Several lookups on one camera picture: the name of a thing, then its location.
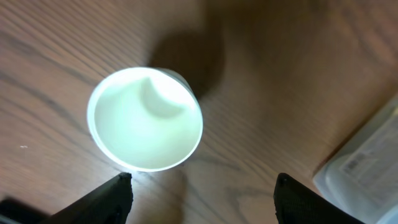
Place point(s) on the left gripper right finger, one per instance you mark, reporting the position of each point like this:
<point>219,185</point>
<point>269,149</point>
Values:
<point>297,204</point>

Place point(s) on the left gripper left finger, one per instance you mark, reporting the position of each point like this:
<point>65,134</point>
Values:
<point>110,203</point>

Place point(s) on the cream plastic cup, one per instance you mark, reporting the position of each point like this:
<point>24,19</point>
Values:
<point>145,119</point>

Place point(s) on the clear plastic container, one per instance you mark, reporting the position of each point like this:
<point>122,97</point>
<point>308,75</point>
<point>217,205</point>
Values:
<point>361,178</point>

